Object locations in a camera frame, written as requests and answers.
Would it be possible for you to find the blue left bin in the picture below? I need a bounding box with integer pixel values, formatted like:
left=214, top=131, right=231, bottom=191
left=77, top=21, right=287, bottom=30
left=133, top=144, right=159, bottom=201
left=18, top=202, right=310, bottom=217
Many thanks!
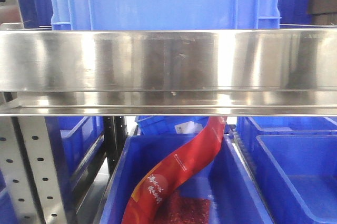
left=58, top=116, right=104, bottom=175

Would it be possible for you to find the blue centre bin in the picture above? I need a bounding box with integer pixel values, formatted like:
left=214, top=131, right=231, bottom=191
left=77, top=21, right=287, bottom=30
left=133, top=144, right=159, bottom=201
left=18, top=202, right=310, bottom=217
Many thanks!
left=100, top=134, right=272, bottom=223

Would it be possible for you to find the stainless steel shelf rail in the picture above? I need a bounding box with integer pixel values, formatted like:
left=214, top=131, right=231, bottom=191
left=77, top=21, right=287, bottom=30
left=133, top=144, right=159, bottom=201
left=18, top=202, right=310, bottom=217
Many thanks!
left=1, top=26, right=336, bottom=116

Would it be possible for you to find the red printed banner strip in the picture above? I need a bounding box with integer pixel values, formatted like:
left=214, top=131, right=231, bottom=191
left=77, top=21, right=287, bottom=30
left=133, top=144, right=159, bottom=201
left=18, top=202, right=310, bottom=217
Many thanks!
left=122, top=116, right=227, bottom=223

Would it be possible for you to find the blue right front bin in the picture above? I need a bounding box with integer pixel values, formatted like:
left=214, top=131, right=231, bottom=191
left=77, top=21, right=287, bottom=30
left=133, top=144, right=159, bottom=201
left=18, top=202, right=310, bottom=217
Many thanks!
left=254, top=135, right=336, bottom=223

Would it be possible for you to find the large light blue crate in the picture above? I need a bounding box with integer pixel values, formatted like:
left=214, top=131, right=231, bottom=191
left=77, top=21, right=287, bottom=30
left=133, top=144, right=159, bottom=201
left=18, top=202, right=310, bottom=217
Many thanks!
left=52, top=0, right=280, bottom=30

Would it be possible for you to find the blue rear tilted bin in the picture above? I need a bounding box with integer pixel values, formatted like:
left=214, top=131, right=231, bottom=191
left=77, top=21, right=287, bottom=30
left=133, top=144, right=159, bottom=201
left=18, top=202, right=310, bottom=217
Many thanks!
left=135, top=115, right=209, bottom=135

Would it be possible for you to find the perforated steel upright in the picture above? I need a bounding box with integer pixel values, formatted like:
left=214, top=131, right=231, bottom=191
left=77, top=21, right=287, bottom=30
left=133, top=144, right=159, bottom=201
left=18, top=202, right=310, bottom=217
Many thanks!
left=1, top=116, right=77, bottom=223

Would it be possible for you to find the blue right rear bin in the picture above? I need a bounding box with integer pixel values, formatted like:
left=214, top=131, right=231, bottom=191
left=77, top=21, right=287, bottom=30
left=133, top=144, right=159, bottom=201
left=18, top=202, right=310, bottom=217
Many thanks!
left=236, top=116, right=336, bottom=153

